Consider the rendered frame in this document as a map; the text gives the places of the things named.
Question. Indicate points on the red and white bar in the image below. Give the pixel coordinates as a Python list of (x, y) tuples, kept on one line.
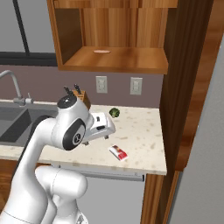
[(118, 152)]

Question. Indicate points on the open wooden wall cabinet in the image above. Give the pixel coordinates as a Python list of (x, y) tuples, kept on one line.
[(116, 59)]

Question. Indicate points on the grey wall outlet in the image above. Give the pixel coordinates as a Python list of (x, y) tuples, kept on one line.
[(136, 85), (101, 84)]

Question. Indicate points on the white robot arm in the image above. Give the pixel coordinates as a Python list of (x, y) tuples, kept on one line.
[(35, 175)]

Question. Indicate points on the silver tap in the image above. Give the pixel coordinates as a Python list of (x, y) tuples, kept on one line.
[(14, 84)]

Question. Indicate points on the white dishwasher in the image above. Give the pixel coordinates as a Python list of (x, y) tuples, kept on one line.
[(116, 201)]

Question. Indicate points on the tall wooden cabinet panel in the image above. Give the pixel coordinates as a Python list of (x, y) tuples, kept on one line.
[(186, 87)]

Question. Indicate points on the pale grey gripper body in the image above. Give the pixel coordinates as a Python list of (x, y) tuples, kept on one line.
[(100, 133)]

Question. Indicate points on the pale flat disc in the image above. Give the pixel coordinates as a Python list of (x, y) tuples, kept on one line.
[(101, 51)]

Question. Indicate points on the grey sink basin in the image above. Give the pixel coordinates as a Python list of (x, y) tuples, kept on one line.
[(17, 125)]

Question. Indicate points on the wooden knife block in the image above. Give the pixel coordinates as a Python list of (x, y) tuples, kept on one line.
[(85, 98)]

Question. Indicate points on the green broccoli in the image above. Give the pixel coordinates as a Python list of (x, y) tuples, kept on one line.
[(114, 112)]

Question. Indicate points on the wooden base cabinet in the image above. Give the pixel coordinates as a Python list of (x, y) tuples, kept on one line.
[(7, 180)]

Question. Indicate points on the black framed window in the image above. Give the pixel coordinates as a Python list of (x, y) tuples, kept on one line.
[(26, 29)]

